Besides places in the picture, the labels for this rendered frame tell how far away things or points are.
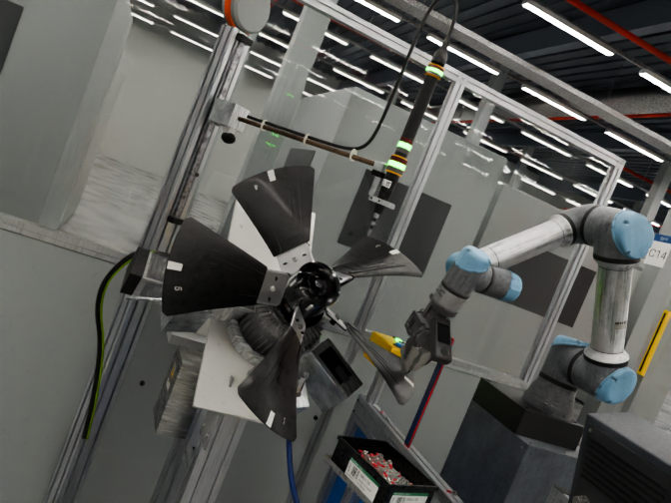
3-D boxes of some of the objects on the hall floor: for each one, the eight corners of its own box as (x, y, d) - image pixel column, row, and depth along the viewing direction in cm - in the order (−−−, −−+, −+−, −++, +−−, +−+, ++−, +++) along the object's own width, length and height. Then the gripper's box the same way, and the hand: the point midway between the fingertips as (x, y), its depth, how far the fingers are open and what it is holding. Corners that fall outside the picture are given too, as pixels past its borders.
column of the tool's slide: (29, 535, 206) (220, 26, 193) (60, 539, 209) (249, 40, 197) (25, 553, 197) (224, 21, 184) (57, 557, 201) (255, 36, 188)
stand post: (112, 605, 190) (245, 262, 182) (141, 608, 193) (273, 272, 185) (112, 616, 186) (248, 266, 178) (141, 618, 189) (276, 275, 181)
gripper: (452, 298, 154) (410, 363, 161) (422, 287, 150) (381, 353, 158) (465, 317, 146) (420, 384, 153) (434, 306, 143) (390, 375, 150)
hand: (406, 372), depth 153 cm, fingers closed
